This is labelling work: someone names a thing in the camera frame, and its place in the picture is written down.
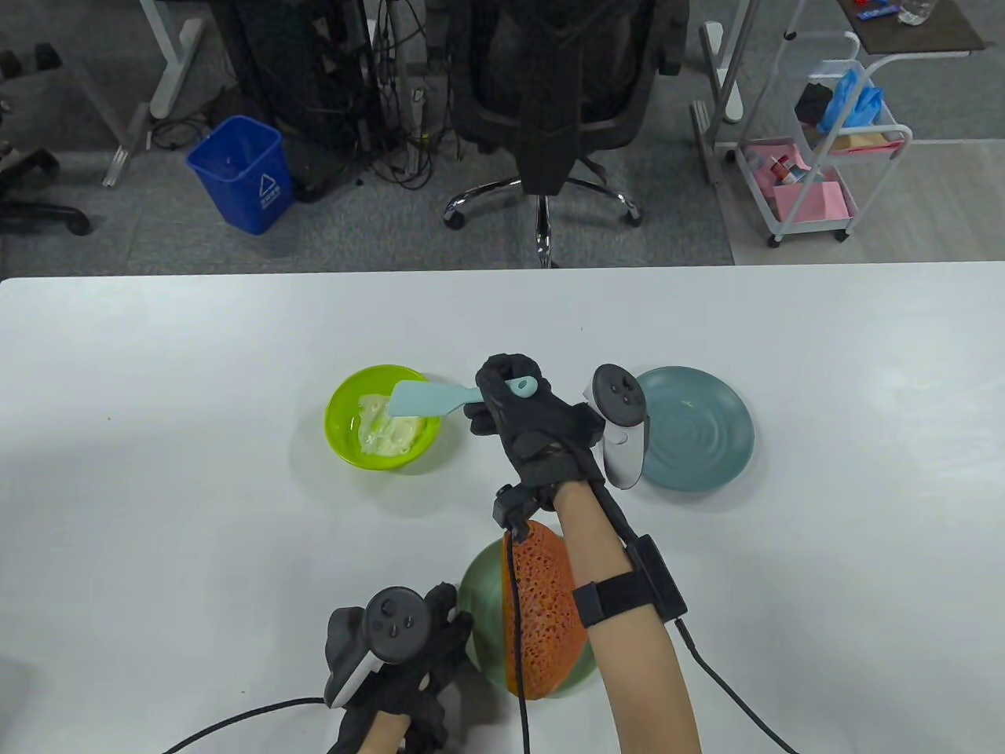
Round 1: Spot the person's left hand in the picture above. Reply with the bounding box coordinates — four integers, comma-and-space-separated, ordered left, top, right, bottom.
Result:
338, 581, 476, 754

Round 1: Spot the person's right hand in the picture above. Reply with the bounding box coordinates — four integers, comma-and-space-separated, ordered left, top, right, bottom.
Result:
463, 353, 605, 503

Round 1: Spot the pale green plate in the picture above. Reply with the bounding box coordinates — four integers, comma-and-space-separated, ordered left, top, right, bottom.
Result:
459, 538, 598, 696

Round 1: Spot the brown bread slice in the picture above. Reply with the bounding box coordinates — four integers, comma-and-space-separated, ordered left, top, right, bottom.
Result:
502, 518, 588, 700

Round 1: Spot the teal dessert spatula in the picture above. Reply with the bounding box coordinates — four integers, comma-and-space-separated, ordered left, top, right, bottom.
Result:
385, 377, 539, 417

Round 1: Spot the person's right forearm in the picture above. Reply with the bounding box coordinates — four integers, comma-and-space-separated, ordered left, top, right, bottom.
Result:
554, 479, 702, 754

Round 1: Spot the person's left forearm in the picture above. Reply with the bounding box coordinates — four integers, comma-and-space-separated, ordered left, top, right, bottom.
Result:
357, 711, 413, 754

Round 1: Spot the black and white controller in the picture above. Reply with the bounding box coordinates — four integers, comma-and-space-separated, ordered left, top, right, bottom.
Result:
324, 589, 431, 708
583, 363, 652, 489

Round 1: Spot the blue-grey plate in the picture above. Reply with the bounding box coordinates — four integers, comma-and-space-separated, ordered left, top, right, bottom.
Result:
632, 366, 756, 493

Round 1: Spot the lime green bowl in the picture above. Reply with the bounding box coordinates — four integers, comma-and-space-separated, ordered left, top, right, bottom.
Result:
325, 365, 443, 472

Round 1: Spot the white trolley cart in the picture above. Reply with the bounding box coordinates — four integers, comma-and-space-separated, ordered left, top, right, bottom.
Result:
736, 31, 914, 248

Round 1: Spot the black office chair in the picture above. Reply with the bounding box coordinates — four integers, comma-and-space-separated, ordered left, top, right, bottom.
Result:
444, 0, 690, 269

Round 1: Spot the pink folder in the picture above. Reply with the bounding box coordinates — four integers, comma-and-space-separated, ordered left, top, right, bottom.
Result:
773, 182, 850, 225

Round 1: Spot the white desk leg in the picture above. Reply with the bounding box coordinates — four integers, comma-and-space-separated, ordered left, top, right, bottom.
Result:
701, 22, 745, 123
140, 0, 206, 119

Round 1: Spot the blue trash bin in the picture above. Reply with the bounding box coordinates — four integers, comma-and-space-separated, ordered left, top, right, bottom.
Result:
186, 116, 295, 235

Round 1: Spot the black cloth bundle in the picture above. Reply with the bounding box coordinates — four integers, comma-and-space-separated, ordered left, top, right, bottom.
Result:
795, 81, 833, 125

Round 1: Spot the black computer tower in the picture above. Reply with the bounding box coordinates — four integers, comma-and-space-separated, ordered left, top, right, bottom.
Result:
216, 0, 370, 201

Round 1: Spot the blue plastic bag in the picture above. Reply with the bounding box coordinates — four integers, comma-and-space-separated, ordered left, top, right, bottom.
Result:
817, 68, 884, 134

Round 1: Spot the grey metal table leg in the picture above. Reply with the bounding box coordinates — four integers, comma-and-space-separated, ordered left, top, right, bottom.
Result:
47, 47, 154, 188

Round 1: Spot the brown side table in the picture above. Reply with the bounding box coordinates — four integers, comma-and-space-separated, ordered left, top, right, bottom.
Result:
835, 0, 986, 56

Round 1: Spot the black chair base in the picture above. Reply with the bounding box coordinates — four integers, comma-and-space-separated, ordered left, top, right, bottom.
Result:
0, 43, 93, 236

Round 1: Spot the black glove cable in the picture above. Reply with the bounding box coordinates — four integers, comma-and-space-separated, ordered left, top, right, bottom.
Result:
161, 696, 327, 754
493, 483, 533, 754

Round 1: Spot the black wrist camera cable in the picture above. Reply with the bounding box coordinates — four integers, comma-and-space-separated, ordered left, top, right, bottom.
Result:
674, 619, 802, 754

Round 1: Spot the tangle of black cables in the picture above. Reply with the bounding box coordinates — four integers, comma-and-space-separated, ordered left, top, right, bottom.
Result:
357, 0, 468, 191

